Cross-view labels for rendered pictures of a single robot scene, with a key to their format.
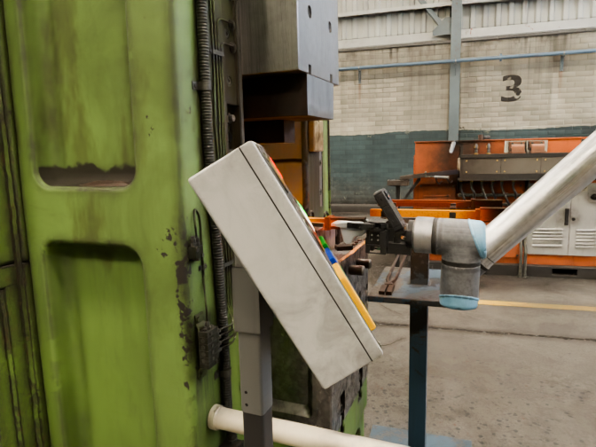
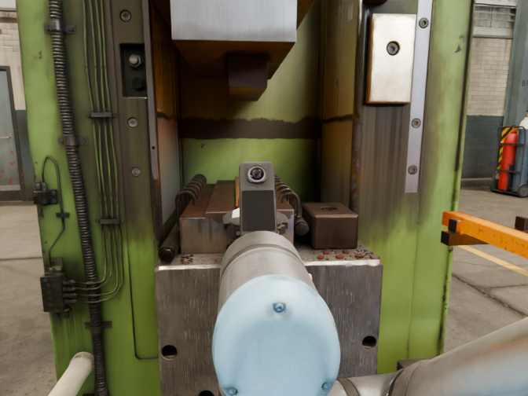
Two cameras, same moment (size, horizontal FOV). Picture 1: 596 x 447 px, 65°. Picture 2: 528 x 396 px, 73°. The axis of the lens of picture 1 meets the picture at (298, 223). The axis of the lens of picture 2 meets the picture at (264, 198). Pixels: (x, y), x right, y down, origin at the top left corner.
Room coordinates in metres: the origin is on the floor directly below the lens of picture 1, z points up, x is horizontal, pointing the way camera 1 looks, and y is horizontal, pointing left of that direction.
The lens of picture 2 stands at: (0.97, -0.63, 1.13)
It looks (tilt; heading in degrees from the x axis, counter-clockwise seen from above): 10 degrees down; 63
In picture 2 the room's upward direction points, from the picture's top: straight up
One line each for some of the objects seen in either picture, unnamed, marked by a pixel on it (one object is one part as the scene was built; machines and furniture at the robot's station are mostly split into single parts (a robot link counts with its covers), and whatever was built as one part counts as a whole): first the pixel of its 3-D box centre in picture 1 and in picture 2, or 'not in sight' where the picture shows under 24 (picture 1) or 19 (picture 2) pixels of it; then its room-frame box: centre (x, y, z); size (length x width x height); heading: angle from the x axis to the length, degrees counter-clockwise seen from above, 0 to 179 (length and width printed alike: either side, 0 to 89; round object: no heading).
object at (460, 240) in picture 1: (459, 239); (270, 321); (1.10, -0.39, 0.97); 0.12 x 0.09 x 0.10; 68
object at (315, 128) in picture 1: (316, 125); (390, 60); (1.55, -0.07, 1.27); 0.09 x 0.02 x 0.17; 158
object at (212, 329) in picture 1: (209, 344); (59, 291); (0.91, 0.19, 0.80); 0.06 x 0.03 x 0.14; 158
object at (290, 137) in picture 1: (239, 133); (245, 82); (1.32, 0.15, 1.24); 0.30 x 0.07 x 0.06; 68
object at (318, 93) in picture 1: (247, 103); (234, 42); (1.29, 0.13, 1.32); 0.42 x 0.20 x 0.10; 68
